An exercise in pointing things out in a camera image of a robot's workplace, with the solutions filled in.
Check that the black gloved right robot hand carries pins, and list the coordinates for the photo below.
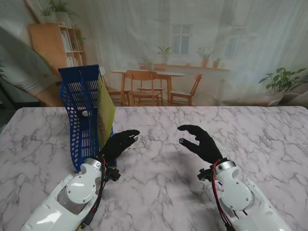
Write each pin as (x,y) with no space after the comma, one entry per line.
(207,146)

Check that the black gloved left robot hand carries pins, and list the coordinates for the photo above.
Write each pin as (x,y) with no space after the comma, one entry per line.
(118,144)

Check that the yellow-green translucent file folder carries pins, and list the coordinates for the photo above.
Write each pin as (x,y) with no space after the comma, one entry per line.
(106,106)

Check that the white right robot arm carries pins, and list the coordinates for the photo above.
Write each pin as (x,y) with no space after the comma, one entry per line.
(243,199)

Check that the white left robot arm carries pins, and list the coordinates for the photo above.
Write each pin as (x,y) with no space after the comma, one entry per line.
(65,207)

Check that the blue perforated plastic file rack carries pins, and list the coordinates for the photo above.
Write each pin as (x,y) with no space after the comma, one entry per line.
(79,108)

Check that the printed dining room backdrop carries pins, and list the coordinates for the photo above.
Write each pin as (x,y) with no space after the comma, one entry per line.
(168,36)

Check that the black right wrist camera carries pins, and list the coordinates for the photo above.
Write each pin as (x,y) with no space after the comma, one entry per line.
(204,175)

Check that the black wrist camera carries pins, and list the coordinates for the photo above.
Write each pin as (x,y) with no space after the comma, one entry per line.
(113,173)
(204,175)

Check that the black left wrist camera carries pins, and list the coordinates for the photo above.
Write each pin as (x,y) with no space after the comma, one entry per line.
(113,173)

